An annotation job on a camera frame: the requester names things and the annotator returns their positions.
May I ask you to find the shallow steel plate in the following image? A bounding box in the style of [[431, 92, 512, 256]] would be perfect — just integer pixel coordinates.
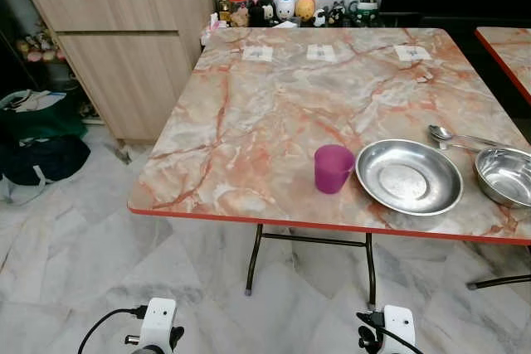
[[355, 139, 464, 217]]

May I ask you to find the purple plastic cup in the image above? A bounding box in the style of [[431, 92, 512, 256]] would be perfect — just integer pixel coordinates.
[[314, 144, 356, 195]]

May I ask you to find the steel bowl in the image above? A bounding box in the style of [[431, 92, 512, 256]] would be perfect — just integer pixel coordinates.
[[474, 147, 531, 209]]

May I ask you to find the steel spoon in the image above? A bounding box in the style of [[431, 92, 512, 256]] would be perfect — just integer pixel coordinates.
[[428, 124, 504, 153]]

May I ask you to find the dark blue bag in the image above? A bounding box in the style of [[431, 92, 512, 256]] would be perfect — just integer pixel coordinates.
[[0, 134, 92, 187]]

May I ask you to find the marble pattern folding table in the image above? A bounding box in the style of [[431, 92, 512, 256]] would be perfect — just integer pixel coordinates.
[[127, 27, 531, 306], [466, 27, 531, 291]]

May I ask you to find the green bag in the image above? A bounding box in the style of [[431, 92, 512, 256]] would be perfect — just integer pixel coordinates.
[[0, 89, 89, 144]]

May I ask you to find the white paper tag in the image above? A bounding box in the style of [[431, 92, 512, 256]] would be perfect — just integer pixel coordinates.
[[306, 45, 338, 62], [242, 46, 275, 63], [395, 45, 430, 62]]

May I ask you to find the light wooden cabinet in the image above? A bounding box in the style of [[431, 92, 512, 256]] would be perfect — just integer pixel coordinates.
[[25, 0, 218, 144]]

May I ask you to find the green mug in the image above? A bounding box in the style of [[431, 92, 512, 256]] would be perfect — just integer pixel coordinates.
[[348, 0, 381, 27]]

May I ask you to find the yellow round figurine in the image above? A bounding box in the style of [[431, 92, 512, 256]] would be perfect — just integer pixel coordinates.
[[295, 0, 317, 22]]

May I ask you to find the black round figurine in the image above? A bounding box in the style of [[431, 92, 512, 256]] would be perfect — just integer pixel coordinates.
[[254, 0, 277, 25]]

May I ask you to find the white round figurine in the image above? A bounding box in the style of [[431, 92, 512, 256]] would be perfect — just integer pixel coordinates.
[[276, 0, 296, 22]]

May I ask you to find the red lid jar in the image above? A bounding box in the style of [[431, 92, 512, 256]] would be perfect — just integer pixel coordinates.
[[227, 0, 250, 20]]

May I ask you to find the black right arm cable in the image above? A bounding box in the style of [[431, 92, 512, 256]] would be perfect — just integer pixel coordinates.
[[357, 310, 425, 354]]

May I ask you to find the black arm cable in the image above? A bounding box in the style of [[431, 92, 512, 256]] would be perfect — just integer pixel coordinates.
[[357, 310, 425, 354], [78, 305, 149, 354]]

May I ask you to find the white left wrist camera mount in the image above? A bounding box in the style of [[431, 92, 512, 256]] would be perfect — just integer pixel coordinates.
[[137, 298, 178, 354]]

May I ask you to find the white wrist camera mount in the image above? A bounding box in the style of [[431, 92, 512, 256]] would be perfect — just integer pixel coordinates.
[[378, 305, 416, 354], [137, 298, 178, 354]]

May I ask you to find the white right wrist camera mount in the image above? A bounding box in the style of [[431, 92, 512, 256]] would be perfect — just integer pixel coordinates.
[[378, 305, 416, 354]]

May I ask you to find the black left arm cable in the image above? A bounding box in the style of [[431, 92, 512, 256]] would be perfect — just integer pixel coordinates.
[[78, 305, 149, 354]]

